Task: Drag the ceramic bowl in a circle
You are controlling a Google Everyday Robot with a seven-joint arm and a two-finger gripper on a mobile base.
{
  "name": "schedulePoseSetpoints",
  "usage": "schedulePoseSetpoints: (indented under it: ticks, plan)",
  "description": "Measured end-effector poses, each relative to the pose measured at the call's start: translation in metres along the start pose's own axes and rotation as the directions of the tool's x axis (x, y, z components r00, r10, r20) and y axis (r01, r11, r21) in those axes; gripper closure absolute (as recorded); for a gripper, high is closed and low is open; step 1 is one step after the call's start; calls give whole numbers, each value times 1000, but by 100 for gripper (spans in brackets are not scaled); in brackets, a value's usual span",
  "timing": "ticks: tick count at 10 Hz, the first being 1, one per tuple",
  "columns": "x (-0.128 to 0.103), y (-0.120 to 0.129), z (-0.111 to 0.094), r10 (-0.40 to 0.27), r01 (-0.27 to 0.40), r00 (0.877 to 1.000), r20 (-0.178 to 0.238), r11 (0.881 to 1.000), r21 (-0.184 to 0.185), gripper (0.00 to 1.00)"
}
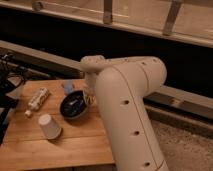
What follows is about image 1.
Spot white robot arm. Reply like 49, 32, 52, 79
81, 55, 169, 171

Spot dark ceramic bowl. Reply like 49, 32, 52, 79
60, 90, 87, 120

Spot metal window bracket right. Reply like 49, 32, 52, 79
162, 0, 183, 36

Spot metal window bracket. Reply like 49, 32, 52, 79
162, 0, 183, 36
103, 0, 113, 24

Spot clear plastic bottle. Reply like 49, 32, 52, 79
25, 87, 50, 117

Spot white paper cup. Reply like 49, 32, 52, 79
38, 114, 62, 140

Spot metal window bracket left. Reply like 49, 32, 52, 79
103, 0, 113, 24

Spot black cables and stand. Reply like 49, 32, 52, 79
0, 52, 27, 145

